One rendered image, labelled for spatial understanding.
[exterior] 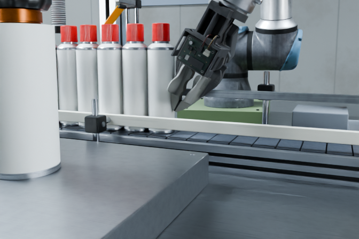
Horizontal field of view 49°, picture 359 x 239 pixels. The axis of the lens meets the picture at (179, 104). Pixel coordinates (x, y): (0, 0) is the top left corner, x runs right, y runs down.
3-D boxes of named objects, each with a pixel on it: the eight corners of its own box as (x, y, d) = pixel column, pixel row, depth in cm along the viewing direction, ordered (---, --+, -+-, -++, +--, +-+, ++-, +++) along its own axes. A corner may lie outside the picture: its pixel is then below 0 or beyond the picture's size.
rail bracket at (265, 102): (250, 161, 73) (252, 72, 70) (257, 151, 79) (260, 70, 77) (268, 162, 72) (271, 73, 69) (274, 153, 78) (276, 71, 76)
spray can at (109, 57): (94, 129, 77) (91, 23, 74) (107, 125, 81) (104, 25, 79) (118, 132, 75) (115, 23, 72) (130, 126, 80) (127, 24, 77)
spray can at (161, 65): (142, 132, 74) (141, 23, 71) (157, 127, 79) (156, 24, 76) (165, 135, 72) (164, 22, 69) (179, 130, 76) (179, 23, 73)
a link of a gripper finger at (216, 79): (185, 88, 71) (208, 46, 68) (188, 87, 72) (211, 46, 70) (206, 102, 70) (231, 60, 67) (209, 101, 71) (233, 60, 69)
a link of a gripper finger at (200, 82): (164, 114, 68) (189, 69, 66) (177, 109, 74) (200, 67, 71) (179, 124, 68) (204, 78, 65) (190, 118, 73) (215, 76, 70)
